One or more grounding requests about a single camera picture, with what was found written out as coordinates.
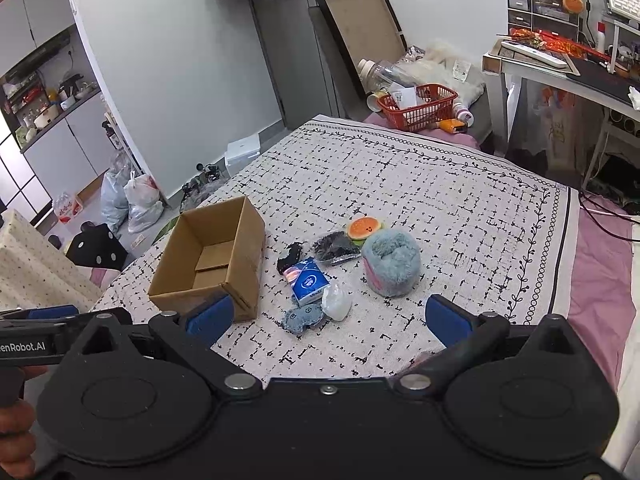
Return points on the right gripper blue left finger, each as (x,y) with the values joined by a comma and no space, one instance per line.
(189,338)

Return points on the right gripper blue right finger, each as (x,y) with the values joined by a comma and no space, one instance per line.
(468,339)

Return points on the blue grey knitted cloth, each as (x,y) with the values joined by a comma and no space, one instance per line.
(299,319)

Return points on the fluffy blue plush hat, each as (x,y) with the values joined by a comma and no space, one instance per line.
(391,262)

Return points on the blue tissue pack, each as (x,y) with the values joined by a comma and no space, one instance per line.
(307,281)

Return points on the black beads plastic bag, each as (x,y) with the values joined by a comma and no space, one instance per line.
(335,248)

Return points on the person's left hand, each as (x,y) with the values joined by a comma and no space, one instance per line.
(17,417)

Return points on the cream dotted cloth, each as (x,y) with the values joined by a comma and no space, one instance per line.
(34,274)

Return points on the brown cardboard box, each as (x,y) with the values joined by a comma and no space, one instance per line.
(212,252)

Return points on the black dotted cushion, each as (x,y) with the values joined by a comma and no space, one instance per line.
(97,247)

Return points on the water bottle pack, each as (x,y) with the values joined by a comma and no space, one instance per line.
(66,207)

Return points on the black lace fabric piece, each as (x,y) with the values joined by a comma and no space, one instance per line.
(290,257)

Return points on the black white patterned blanket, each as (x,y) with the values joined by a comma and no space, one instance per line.
(310,184)

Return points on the grey plastic garbage bag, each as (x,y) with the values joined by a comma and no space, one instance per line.
(113,200)

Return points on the burger shaped squishy toy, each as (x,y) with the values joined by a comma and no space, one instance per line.
(362,228)

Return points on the white red plastic bag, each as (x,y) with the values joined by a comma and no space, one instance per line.
(145,204)

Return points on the white box on floor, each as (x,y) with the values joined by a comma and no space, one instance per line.
(241,153)

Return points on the red plastic basket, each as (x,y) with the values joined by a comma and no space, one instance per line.
(415,109)

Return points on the paper cup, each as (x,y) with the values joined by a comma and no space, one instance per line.
(373,101)

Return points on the clear plastic bottle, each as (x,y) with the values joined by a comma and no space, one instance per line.
(375,76)

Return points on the white desk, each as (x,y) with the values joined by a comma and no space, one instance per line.
(495,67)

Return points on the grey drawer organizer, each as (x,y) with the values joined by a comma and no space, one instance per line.
(547,15)

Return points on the brown framed board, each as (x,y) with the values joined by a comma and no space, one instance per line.
(363,30)

